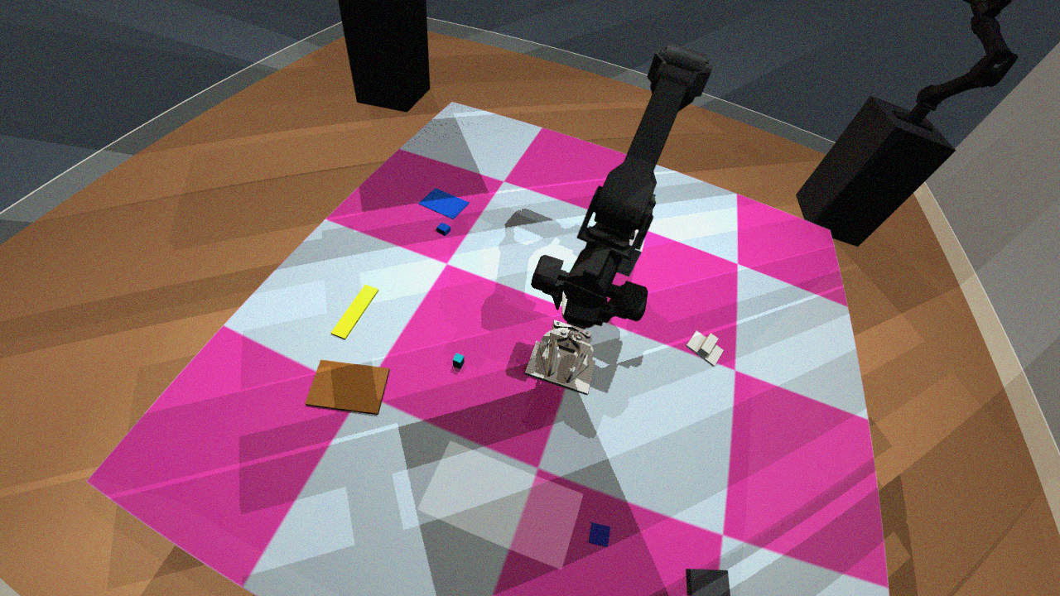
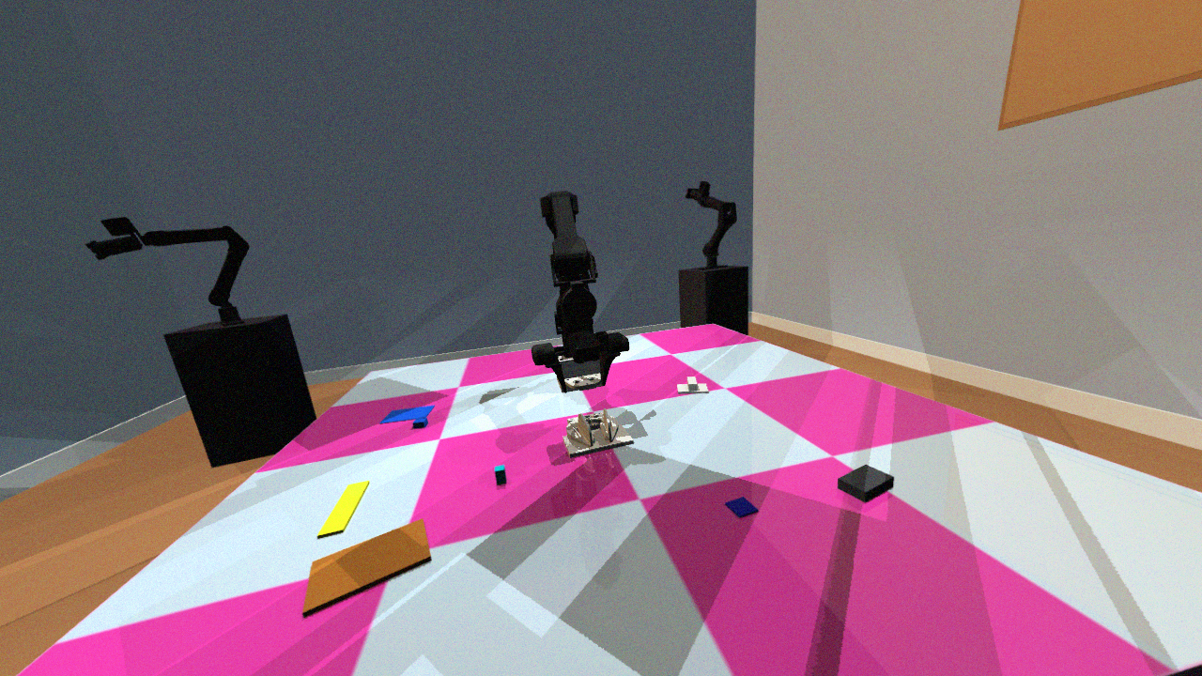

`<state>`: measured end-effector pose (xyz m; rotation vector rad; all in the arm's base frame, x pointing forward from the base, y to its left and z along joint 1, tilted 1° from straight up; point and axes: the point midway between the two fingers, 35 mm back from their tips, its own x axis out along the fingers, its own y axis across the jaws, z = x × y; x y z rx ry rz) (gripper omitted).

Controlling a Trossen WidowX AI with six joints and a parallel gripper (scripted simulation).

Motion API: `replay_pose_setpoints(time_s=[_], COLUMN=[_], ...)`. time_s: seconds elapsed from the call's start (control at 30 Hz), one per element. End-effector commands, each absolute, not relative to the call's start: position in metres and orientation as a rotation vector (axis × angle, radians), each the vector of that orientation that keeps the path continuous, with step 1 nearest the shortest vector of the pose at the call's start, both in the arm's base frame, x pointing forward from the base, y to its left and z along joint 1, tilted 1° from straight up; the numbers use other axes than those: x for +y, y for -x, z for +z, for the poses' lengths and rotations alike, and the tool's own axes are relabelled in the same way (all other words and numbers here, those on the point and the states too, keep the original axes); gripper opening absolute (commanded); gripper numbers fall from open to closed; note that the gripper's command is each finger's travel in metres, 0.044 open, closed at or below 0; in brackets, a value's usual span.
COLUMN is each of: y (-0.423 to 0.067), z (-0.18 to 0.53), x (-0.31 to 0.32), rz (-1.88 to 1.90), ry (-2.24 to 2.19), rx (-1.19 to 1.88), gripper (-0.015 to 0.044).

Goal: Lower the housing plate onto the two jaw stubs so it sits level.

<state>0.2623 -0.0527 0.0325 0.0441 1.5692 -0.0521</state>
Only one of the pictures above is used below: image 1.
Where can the blue flat plate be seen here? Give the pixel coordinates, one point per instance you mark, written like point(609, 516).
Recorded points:
point(444, 203)

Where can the yellow flat bar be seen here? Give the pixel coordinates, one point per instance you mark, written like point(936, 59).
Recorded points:
point(352, 315)

